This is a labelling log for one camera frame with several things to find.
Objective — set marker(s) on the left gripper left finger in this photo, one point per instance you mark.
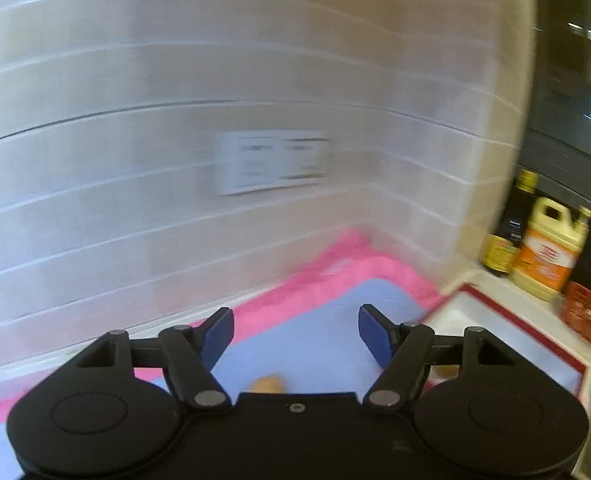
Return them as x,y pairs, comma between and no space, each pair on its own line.
191,353

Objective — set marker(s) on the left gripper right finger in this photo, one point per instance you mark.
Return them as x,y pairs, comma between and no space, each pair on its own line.
402,352

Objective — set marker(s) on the brown kiwi fruit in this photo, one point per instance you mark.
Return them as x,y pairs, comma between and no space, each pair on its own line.
269,384

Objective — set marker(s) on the orange fruit far right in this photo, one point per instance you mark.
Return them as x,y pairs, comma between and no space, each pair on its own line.
446,371

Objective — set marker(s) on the red white box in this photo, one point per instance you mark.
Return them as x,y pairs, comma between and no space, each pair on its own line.
469,307

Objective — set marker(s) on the blue quilted mat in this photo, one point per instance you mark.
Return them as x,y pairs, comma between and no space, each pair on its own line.
319,350

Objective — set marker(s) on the pink ruffled cloth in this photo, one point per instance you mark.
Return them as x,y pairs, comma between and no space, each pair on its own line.
342,266

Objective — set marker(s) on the dark soy sauce bottle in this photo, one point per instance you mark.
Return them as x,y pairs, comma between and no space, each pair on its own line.
503,242

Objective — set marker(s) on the yellow detergent jug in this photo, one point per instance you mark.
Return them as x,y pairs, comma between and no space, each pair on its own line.
549,248

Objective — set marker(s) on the red plastic basket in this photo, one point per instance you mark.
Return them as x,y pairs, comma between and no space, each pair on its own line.
576,312

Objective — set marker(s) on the white double wall socket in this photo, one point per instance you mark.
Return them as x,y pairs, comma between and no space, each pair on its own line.
260,160

